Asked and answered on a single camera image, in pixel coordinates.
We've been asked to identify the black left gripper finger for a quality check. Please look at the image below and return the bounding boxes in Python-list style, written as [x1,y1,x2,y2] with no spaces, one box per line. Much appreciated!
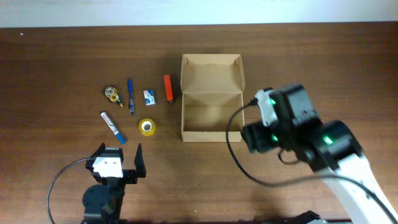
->
[90,142,106,158]
[134,143,146,178]

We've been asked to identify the white blue staples box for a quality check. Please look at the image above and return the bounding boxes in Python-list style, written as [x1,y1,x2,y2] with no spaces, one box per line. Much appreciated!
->
[143,90,155,106]

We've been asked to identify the orange stapler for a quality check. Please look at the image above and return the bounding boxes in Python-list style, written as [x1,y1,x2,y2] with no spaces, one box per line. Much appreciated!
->
[164,75,174,103]

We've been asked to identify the brown cardboard box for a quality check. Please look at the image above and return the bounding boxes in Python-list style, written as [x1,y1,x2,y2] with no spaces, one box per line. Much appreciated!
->
[180,54,245,142]

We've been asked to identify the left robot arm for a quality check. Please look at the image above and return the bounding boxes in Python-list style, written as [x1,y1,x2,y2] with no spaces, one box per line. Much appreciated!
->
[82,144,146,223]

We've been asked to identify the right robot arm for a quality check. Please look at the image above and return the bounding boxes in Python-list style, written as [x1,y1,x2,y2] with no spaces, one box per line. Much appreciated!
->
[241,84,397,223]

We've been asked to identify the white blue marker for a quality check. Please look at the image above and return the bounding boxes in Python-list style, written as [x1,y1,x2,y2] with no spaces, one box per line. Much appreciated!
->
[100,111,126,144]

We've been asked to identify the yellow tape roll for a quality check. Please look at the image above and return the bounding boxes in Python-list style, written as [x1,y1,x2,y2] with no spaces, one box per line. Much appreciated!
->
[138,118,156,137]

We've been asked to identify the blue pen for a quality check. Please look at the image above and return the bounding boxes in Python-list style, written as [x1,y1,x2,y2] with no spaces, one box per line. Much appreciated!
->
[127,79,134,115]

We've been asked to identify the yellow correction tape dispenser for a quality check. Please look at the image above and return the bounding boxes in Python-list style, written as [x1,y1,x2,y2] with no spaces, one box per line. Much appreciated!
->
[104,86,123,108]

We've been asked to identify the left black cable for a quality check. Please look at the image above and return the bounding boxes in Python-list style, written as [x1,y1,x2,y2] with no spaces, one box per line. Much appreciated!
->
[46,157,96,224]

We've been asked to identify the black cable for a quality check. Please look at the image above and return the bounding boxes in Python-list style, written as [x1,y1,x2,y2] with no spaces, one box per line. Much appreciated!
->
[226,99,398,223]
[46,157,96,224]

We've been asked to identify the right black cable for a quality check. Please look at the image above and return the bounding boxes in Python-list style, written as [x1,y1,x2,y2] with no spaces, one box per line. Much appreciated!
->
[226,99,398,223]

